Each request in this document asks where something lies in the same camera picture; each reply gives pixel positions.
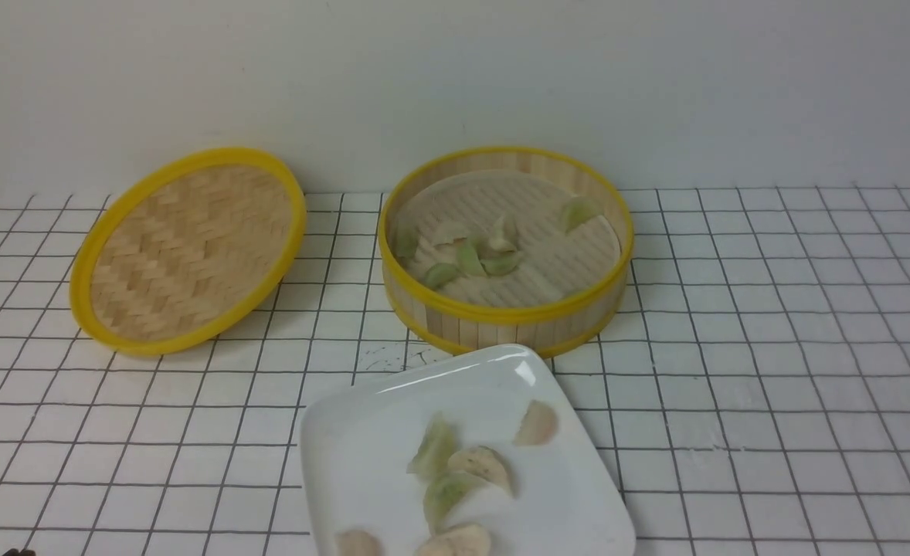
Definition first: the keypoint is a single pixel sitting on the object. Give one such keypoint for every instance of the white pinkish dumpling plate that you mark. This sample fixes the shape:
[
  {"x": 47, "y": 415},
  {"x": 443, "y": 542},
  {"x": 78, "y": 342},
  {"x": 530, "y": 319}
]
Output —
[{"x": 538, "y": 426}]

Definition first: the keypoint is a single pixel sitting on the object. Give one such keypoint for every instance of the green dumpling on plate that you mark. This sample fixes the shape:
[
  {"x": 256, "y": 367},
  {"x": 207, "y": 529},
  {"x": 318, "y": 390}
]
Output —
[{"x": 437, "y": 445}]

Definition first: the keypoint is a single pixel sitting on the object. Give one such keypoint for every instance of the white speckled dumpling on plate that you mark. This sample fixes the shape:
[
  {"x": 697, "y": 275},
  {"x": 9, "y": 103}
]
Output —
[{"x": 484, "y": 463}]

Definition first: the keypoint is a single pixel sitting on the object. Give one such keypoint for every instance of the white square plate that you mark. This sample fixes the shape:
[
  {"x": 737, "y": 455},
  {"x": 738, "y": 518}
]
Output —
[{"x": 355, "y": 446}]

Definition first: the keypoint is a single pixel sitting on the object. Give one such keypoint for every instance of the white dumpling plate bottom centre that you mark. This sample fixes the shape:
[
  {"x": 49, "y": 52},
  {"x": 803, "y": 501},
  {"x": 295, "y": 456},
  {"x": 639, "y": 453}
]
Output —
[{"x": 467, "y": 539}]

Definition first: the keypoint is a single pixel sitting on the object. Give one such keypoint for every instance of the white dumpling plate bottom left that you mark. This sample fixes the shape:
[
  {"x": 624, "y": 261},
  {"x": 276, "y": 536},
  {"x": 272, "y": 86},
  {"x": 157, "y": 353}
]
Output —
[{"x": 357, "y": 542}]

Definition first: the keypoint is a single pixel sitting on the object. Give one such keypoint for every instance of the yellow rimmed bamboo steamer basket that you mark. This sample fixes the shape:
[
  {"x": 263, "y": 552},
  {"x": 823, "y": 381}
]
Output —
[{"x": 566, "y": 289}]

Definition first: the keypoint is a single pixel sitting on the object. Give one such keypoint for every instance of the white dumpling in steamer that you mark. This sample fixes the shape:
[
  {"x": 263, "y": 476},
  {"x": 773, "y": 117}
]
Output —
[{"x": 449, "y": 233}]

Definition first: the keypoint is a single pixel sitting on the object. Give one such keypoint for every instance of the pale green dumpling steamer centre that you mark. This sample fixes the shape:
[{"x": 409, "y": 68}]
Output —
[{"x": 503, "y": 236}]

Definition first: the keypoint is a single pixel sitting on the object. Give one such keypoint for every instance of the yellow rimmed bamboo steamer lid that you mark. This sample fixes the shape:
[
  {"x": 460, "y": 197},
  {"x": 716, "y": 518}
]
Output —
[{"x": 188, "y": 251}]

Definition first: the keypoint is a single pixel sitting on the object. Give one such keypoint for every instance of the black object bottom left corner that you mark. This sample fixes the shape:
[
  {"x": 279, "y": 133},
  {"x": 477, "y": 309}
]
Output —
[{"x": 19, "y": 552}]

